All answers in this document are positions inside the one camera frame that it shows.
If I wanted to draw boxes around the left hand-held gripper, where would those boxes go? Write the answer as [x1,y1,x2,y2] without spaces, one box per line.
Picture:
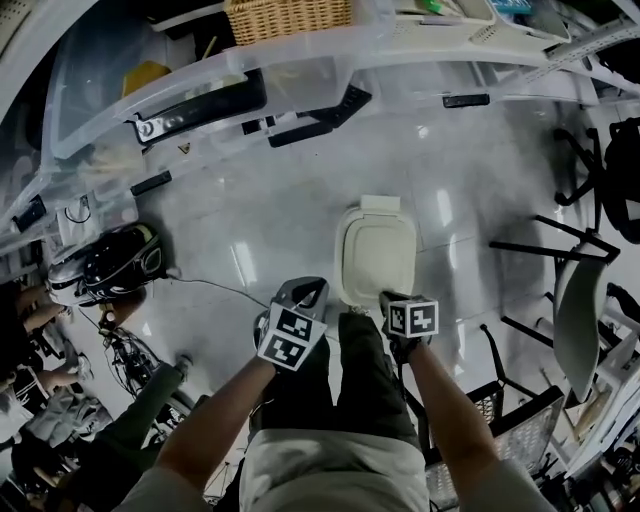
[256,277,332,373]

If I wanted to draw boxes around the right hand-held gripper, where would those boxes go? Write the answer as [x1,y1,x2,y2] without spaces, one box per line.
[378,291,441,360]

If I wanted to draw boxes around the cream lidded trash bin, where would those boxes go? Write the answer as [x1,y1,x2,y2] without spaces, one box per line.
[333,194,419,307]

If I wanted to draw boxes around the person's right forearm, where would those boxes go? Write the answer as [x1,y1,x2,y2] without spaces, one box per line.
[403,343,502,472]

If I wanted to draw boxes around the person's left forearm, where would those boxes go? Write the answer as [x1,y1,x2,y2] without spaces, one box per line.
[153,356,280,482]

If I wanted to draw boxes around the person's dark trousers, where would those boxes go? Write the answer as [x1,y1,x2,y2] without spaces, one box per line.
[248,311,427,452]

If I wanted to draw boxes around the metal mesh cart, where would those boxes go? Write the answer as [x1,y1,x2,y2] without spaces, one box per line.
[423,323,567,512]

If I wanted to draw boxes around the grey-green chair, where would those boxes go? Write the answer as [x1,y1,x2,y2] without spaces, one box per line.
[488,213,622,405]

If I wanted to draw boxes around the clear storage bin black latch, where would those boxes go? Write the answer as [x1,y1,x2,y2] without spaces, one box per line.
[40,10,270,175]
[393,63,597,110]
[238,106,382,152]
[0,143,242,254]

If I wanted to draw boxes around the person's light shirt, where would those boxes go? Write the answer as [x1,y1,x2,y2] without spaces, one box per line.
[113,428,554,512]

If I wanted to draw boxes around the black patterned helmet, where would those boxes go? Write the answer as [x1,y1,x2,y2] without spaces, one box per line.
[81,222,170,302]

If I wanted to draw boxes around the brown round bag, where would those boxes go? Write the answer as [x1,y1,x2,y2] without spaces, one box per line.
[96,299,127,327]

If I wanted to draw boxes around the white plastic cabinet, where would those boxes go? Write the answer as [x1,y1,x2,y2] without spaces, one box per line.
[563,298,640,482]

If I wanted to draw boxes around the clear storage bin wicker basket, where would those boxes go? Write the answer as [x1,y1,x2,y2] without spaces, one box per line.
[221,0,400,127]

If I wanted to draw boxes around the black office chair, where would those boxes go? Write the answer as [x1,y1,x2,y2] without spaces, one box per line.
[551,116,640,247]

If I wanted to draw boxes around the white striped helmet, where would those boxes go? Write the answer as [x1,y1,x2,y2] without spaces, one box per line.
[46,248,102,307]

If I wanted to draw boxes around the white metal shelving unit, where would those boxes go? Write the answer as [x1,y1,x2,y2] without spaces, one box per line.
[0,0,640,281]

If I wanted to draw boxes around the white basket with small items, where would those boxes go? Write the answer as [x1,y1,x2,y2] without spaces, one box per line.
[393,0,497,32]

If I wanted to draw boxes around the white basket with blue packet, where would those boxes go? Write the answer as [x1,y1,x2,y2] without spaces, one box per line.
[473,0,572,47]

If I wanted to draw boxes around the bundle of black cables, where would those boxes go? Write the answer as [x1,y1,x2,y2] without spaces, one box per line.
[93,309,167,397]

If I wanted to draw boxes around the clear storage bin with cables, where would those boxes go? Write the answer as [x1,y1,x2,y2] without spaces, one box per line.
[0,188,142,262]

